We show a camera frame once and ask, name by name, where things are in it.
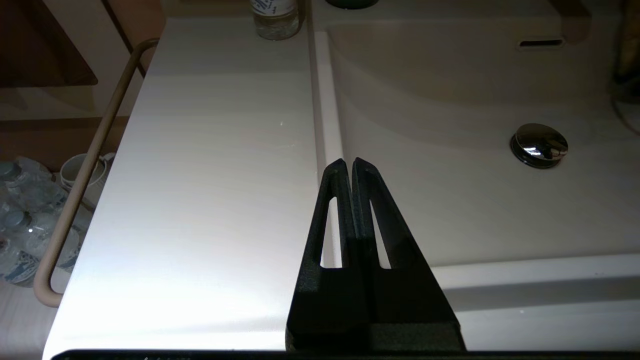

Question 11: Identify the clear slim plastic bottle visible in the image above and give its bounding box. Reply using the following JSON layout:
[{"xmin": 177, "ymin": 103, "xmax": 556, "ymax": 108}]
[{"xmin": 250, "ymin": 0, "xmax": 301, "ymax": 41}]

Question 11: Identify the shrink-wrapped pack of bottles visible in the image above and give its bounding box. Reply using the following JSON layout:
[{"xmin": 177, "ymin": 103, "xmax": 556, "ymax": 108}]
[{"xmin": 0, "ymin": 157, "xmax": 83, "ymax": 287}]

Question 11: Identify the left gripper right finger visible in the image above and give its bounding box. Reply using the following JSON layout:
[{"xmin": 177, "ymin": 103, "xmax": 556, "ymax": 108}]
[{"xmin": 352, "ymin": 157, "xmax": 467, "ymax": 352}]

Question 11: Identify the chrome drain stopper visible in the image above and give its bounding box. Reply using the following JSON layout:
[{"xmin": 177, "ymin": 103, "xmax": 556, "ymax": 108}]
[{"xmin": 509, "ymin": 123, "xmax": 570, "ymax": 170}]

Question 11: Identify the white mug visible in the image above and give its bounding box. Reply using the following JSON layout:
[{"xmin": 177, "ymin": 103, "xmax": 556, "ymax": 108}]
[{"xmin": 60, "ymin": 152, "xmax": 117, "ymax": 206}]

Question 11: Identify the beige curved handrail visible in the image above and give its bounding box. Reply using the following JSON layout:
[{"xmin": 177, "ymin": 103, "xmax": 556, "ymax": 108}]
[{"xmin": 33, "ymin": 37, "xmax": 161, "ymax": 308}]

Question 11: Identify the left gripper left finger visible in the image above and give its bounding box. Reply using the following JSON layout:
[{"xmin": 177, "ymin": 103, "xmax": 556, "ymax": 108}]
[{"xmin": 285, "ymin": 158, "xmax": 371, "ymax": 352}]

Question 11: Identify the white sink basin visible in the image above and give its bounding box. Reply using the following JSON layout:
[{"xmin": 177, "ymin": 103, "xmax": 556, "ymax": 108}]
[{"xmin": 42, "ymin": 0, "xmax": 640, "ymax": 358}]

